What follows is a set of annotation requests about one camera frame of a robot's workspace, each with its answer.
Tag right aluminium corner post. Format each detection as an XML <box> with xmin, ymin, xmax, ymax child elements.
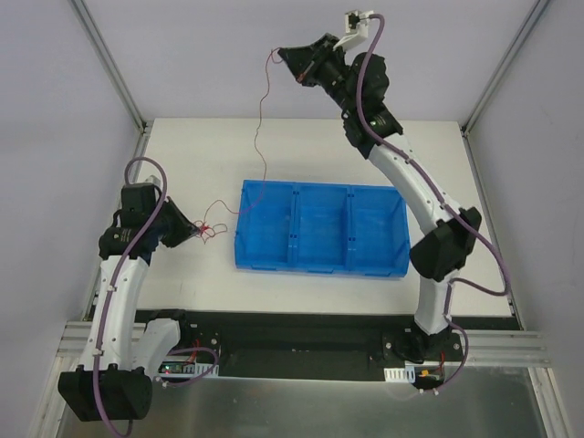
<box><xmin>461</xmin><ymin>0</ymin><xmax>553</xmax><ymax>138</ymax></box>

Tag left white cable duct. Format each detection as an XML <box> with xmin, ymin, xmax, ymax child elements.
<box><xmin>159</xmin><ymin>361</ymin><xmax>219</xmax><ymax>380</ymax></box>

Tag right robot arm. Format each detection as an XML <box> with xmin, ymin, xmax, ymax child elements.
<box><xmin>277</xmin><ymin>34</ymin><xmax>482</xmax><ymax>364</ymax></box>

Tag red cable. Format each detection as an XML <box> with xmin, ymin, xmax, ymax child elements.
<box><xmin>191</xmin><ymin>45</ymin><xmax>287</xmax><ymax>243</ymax></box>

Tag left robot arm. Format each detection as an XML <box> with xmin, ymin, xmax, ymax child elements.
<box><xmin>57</xmin><ymin>182</ymin><xmax>197</xmax><ymax>422</ymax></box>

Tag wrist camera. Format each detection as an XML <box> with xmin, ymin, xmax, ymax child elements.
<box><xmin>143</xmin><ymin>174</ymin><xmax>162</xmax><ymax>187</ymax></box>
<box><xmin>333</xmin><ymin>10</ymin><xmax>374</xmax><ymax>51</ymax></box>

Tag aluminium corner post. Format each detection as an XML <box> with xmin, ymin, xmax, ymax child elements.
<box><xmin>68</xmin><ymin>0</ymin><xmax>148</xmax><ymax>133</ymax></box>
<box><xmin>461</xmin><ymin>0</ymin><xmax>553</xmax><ymax>138</ymax></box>

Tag left aluminium corner post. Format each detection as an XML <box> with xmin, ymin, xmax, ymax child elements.
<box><xmin>68</xmin><ymin>0</ymin><xmax>148</xmax><ymax>133</ymax></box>

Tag blue three-compartment bin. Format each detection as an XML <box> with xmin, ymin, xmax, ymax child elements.
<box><xmin>234</xmin><ymin>180</ymin><xmax>411</xmax><ymax>278</ymax></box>

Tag right white cable duct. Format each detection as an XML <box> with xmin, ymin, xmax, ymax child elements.
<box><xmin>383</xmin><ymin>366</ymin><xmax>416</xmax><ymax>384</ymax></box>

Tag aluminium frame rail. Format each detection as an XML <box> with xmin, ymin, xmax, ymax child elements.
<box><xmin>56</xmin><ymin>321</ymin><xmax>552</xmax><ymax>368</ymax></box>

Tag white cable duct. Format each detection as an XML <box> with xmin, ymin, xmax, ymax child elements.
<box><xmin>383</xmin><ymin>366</ymin><xmax>416</xmax><ymax>384</ymax></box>
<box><xmin>159</xmin><ymin>361</ymin><xmax>219</xmax><ymax>380</ymax></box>

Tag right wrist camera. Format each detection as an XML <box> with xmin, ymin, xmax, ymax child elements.
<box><xmin>333</xmin><ymin>10</ymin><xmax>374</xmax><ymax>51</ymax></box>

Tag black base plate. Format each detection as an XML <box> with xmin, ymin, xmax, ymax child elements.
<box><xmin>141</xmin><ymin>309</ymin><xmax>466</xmax><ymax>380</ymax></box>

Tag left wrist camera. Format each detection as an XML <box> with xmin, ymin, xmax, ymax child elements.
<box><xmin>143</xmin><ymin>174</ymin><xmax>162</xmax><ymax>187</ymax></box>

